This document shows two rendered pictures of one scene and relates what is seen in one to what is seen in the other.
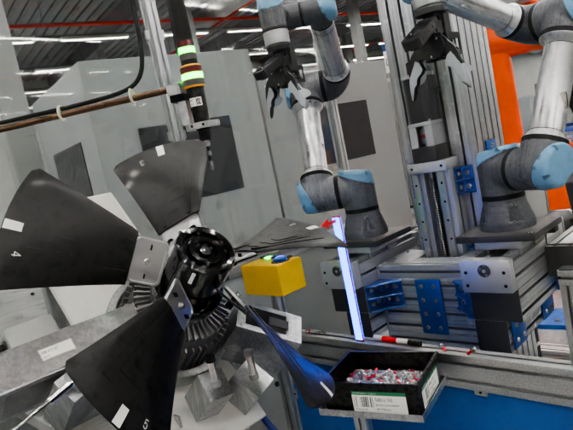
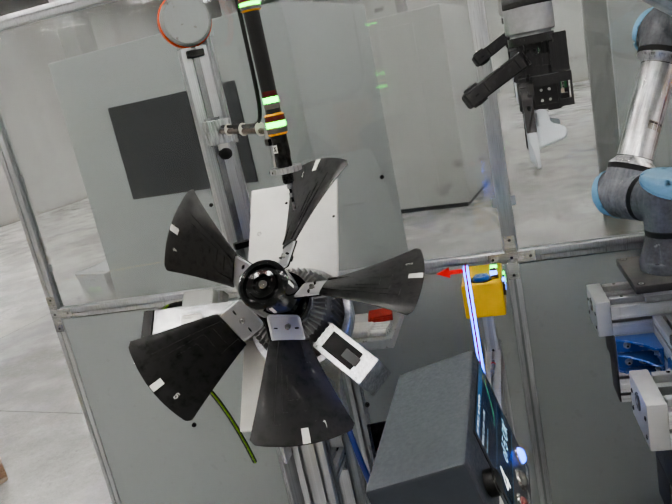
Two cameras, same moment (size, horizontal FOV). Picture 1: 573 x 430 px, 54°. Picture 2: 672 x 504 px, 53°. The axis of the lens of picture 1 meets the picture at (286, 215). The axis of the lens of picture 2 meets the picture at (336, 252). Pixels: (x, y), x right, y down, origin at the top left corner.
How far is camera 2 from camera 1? 1.30 m
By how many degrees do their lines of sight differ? 59
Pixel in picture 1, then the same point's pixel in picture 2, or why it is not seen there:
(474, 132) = not seen: outside the picture
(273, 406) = (580, 409)
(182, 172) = (309, 195)
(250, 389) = not seen: hidden behind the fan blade
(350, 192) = (642, 206)
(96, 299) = not seen: hidden behind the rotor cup
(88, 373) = (140, 353)
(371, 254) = (646, 298)
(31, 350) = (178, 314)
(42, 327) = (202, 297)
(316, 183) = (612, 181)
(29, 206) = (182, 217)
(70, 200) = (201, 219)
